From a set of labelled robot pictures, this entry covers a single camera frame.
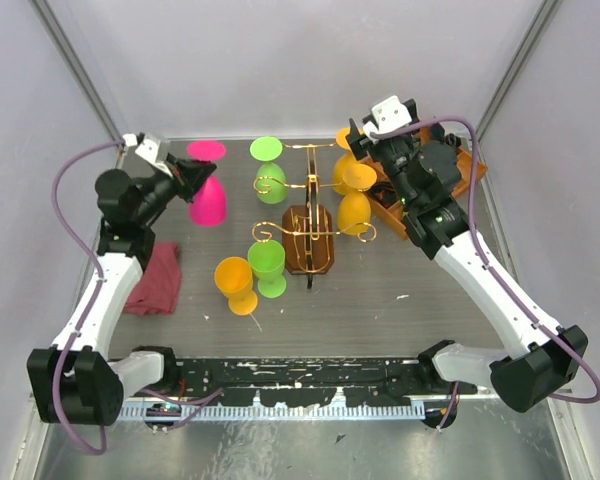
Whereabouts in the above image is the black mounting base plate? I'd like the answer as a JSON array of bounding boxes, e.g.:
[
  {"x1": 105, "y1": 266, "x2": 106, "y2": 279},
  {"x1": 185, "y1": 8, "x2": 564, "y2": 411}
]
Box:
[{"x1": 159, "y1": 357, "x2": 453, "y2": 408}]

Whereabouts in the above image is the green wine glass front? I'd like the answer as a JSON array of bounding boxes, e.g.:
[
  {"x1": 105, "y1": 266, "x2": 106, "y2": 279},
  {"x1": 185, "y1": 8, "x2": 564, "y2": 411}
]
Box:
[{"x1": 247, "y1": 240, "x2": 287, "y2": 299}]

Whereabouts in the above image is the green wine glass back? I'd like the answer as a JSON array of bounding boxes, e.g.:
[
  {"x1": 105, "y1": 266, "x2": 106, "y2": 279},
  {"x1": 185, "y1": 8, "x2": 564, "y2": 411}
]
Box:
[{"x1": 250, "y1": 136, "x2": 287, "y2": 205}]

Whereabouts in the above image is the red folded cloth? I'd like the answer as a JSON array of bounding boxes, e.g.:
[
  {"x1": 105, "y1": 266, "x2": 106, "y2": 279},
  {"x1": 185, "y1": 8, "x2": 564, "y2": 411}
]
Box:
[{"x1": 123, "y1": 242, "x2": 182, "y2": 316}]

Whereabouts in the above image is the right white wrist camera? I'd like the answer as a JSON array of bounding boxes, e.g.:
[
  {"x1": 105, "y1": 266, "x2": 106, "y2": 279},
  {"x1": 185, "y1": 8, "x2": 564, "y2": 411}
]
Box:
[{"x1": 362, "y1": 95, "x2": 419, "y2": 137}]

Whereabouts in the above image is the green wine glass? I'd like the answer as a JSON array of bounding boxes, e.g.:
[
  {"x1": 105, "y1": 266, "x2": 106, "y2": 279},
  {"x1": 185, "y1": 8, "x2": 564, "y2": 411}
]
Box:
[
  {"x1": 250, "y1": 136, "x2": 287, "y2": 205},
  {"x1": 247, "y1": 240, "x2": 287, "y2": 299}
]

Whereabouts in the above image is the pink wine glass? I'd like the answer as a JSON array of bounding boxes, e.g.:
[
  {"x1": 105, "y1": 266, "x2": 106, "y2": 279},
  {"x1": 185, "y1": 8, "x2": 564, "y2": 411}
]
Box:
[{"x1": 187, "y1": 140, "x2": 228, "y2": 227}]

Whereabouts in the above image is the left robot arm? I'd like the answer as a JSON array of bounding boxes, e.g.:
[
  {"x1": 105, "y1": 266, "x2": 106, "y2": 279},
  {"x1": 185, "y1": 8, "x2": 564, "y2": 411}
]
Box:
[{"x1": 26, "y1": 156, "x2": 216, "y2": 426}]

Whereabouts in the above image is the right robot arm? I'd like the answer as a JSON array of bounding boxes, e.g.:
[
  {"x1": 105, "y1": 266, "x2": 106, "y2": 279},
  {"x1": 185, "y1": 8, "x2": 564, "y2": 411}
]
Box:
[{"x1": 345, "y1": 121, "x2": 589, "y2": 413}]

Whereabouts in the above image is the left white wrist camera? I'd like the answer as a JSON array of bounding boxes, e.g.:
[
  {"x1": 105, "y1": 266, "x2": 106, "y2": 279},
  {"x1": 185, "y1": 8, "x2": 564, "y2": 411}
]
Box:
[{"x1": 122, "y1": 133, "x2": 170, "y2": 175}]

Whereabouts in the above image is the orange wine glass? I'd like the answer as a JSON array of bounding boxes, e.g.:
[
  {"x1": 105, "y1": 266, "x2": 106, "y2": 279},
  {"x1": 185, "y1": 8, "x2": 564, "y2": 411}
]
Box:
[
  {"x1": 337, "y1": 163, "x2": 377, "y2": 236},
  {"x1": 332, "y1": 127, "x2": 373, "y2": 195},
  {"x1": 214, "y1": 256, "x2": 258, "y2": 316}
]

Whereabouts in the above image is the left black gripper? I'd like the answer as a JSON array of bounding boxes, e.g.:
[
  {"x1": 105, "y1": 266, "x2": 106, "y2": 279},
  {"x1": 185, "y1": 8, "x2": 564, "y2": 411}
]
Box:
[{"x1": 134, "y1": 154, "x2": 216, "y2": 226}]

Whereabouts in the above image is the gold wire glass rack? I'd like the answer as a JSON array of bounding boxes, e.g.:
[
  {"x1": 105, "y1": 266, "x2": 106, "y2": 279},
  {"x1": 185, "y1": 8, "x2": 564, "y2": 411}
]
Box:
[{"x1": 252, "y1": 142, "x2": 377, "y2": 288}]

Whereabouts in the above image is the wooden compartment tray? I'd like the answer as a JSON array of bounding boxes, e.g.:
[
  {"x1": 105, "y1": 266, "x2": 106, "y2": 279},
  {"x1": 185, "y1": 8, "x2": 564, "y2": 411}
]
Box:
[{"x1": 361, "y1": 125, "x2": 472, "y2": 240}]

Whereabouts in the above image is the orange wine glass front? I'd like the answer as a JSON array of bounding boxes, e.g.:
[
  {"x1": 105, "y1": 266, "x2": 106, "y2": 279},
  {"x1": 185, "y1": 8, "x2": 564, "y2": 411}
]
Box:
[{"x1": 214, "y1": 256, "x2": 258, "y2": 316}]

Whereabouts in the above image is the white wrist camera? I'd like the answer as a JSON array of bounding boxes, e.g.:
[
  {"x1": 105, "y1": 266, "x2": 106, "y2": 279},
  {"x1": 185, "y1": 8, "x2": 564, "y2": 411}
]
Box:
[
  {"x1": 362, "y1": 95, "x2": 419, "y2": 137},
  {"x1": 122, "y1": 133, "x2": 170, "y2": 175}
]

